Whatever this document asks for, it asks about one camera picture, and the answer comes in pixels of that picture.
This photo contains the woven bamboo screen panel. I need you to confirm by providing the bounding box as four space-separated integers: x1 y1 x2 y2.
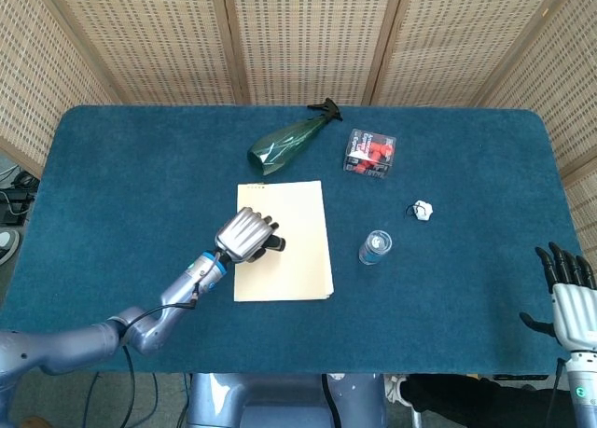
362 0 587 107
0 0 120 180
209 0 407 106
478 0 597 280
39 0 246 106

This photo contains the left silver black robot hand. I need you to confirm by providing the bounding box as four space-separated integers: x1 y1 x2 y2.
214 207 280 265

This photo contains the white plastic part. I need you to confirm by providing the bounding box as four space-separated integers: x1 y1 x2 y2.
383 375 406 405

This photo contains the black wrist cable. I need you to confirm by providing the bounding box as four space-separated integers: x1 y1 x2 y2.
544 356 568 428

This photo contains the blue floor cable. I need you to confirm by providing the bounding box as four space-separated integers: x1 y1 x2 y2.
78 372 193 428

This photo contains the black torso cable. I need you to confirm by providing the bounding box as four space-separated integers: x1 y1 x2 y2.
320 374 344 428

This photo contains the grey-blue robot torso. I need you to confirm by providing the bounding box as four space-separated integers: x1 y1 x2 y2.
185 372 389 428

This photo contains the blue table cloth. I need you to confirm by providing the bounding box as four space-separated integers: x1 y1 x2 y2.
0 104 590 378

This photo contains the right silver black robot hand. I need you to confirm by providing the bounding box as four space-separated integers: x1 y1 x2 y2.
520 242 597 353

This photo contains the black power equipment with cables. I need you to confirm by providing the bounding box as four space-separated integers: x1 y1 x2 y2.
0 164 41 228

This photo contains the grey white sneaker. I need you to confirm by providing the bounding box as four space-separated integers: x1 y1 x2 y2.
0 228 22 264

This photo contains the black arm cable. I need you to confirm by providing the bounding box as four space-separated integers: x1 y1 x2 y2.
118 253 223 428

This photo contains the small white object with cord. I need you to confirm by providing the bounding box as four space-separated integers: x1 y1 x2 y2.
403 200 435 223

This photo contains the cream paper stack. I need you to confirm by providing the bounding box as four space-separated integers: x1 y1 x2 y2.
232 180 336 303

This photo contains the black cloth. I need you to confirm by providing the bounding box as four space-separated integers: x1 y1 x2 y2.
400 374 569 428

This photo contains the green spray bottle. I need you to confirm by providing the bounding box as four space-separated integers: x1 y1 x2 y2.
246 97 345 177

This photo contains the clear box with red pieces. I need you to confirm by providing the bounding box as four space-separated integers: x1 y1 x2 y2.
342 128 397 181

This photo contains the black stapler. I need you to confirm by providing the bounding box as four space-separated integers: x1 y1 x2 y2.
262 234 287 255

